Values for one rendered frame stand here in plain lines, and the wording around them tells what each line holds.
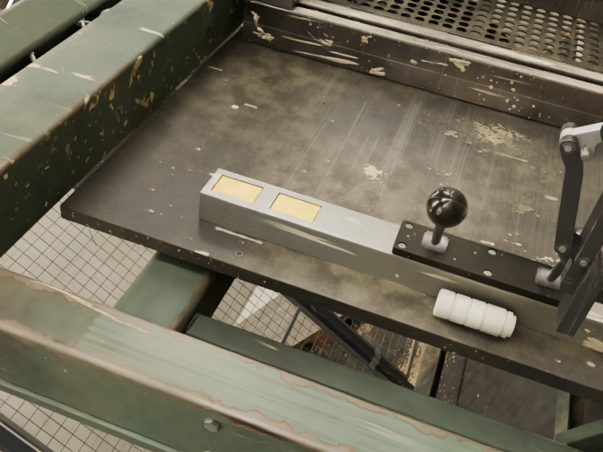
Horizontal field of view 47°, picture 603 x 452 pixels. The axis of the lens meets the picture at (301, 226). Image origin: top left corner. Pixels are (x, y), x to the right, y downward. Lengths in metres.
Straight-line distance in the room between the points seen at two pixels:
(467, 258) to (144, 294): 0.34
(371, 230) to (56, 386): 0.35
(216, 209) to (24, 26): 0.87
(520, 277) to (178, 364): 0.36
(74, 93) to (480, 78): 0.58
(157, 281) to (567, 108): 0.64
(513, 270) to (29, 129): 0.52
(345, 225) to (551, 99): 0.45
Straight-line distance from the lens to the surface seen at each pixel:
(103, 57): 0.89
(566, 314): 0.58
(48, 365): 0.66
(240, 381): 0.59
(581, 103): 1.09
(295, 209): 0.76
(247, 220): 0.77
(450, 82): 1.09
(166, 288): 0.77
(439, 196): 0.63
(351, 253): 0.74
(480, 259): 0.74
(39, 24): 1.58
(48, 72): 0.87
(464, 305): 0.72
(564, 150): 0.49
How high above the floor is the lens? 1.75
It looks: 11 degrees down
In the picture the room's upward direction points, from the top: 48 degrees counter-clockwise
